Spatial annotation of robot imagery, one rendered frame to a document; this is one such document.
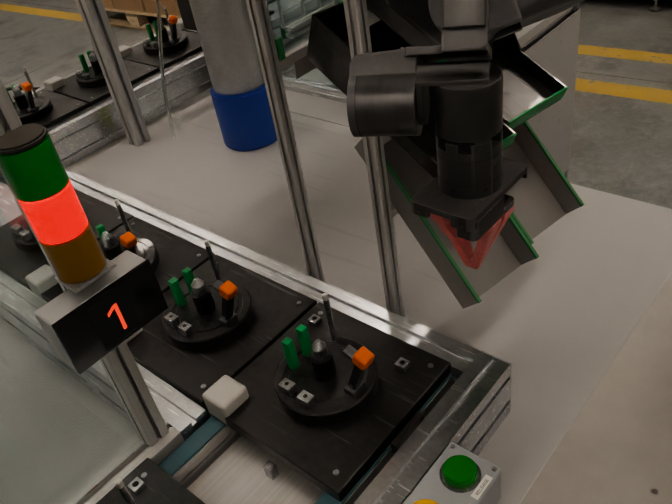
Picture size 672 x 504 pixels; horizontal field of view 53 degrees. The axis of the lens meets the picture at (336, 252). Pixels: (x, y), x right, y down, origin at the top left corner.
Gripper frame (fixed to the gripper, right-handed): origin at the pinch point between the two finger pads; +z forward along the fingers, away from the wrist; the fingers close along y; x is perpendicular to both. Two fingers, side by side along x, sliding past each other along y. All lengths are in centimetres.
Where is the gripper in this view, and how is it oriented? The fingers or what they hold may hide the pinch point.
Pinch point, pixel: (472, 259)
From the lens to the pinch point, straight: 68.3
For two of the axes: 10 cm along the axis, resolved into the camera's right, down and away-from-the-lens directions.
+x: 7.6, 3.1, -5.8
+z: 1.4, 7.8, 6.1
